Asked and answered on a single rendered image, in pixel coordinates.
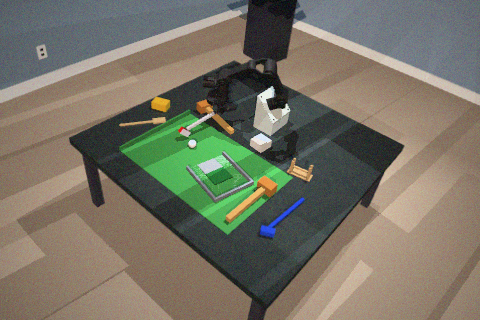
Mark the wooden spoon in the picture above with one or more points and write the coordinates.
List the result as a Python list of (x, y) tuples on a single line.
[(154, 121)]

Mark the yellow block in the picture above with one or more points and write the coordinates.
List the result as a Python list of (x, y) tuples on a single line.
[(160, 104)]

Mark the green flat mat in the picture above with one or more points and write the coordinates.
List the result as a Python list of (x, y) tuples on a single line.
[(165, 154)]

